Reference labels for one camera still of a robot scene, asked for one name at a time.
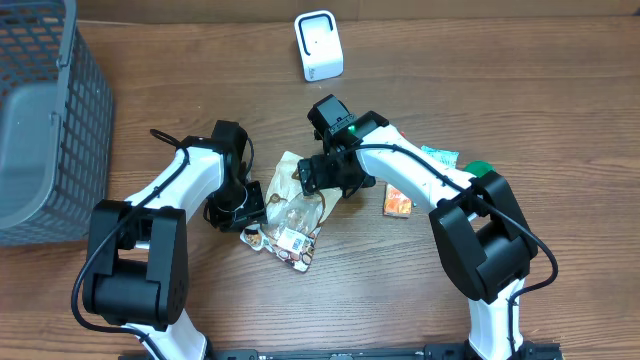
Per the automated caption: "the beige snack pouch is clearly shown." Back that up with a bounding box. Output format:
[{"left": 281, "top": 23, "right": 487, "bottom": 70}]
[{"left": 240, "top": 151, "right": 342, "bottom": 273}]

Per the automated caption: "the orange tissue pack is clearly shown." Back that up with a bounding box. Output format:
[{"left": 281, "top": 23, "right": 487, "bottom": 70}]
[{"left": 383, "top": 183, "right": 413, "bottom": 218}]

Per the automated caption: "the teal packet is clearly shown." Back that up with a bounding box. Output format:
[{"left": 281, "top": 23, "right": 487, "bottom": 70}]
[{"left": 421, "top": 145, "right": 459, "bottom": 168}]

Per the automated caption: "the green lid small jar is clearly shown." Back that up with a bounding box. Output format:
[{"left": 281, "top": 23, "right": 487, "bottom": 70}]
[{"left": 464, "top": 160, "right": 495, "bottom": 177}]

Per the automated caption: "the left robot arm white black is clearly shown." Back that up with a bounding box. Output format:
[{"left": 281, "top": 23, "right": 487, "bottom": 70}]
[{"left": 70, "top": 120, "right": 267, "bottom": 359}]

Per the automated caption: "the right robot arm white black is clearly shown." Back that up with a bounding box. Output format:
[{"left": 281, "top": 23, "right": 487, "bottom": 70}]
[{"left": 298, "top": 95, "right": 538, "bottom": 359}]

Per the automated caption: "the white barcode scanner stand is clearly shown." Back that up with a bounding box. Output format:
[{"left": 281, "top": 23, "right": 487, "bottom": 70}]
[{"left": 294, "top": 10, "right": 344, "bottom": 82}]

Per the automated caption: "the grey plastic mesh basket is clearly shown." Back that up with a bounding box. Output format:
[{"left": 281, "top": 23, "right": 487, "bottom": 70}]
[{"left": 1, "top": 0, "right": 115, "bottom": 246}]

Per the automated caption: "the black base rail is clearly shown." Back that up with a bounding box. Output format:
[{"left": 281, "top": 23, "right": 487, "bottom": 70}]
[{"left": 209, "top": 342, "right": 564, "bottom": 360}]

